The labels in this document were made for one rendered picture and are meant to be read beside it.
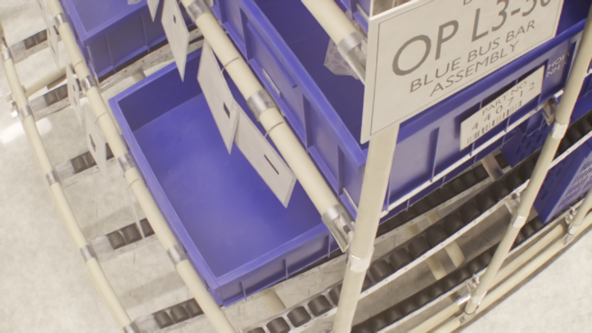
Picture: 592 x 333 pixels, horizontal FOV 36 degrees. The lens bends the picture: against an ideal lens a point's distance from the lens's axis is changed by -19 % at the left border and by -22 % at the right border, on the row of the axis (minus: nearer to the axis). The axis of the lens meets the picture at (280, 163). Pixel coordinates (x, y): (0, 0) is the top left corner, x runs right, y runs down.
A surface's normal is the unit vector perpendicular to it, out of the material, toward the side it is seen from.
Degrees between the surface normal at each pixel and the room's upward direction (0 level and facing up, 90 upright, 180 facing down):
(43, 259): 0
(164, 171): 3
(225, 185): 3
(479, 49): 90
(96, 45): 90
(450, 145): 90
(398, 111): 90
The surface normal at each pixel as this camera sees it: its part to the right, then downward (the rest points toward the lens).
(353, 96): -0.06, -0.42
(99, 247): 0.17, -0.53
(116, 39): 0.50, 0.77
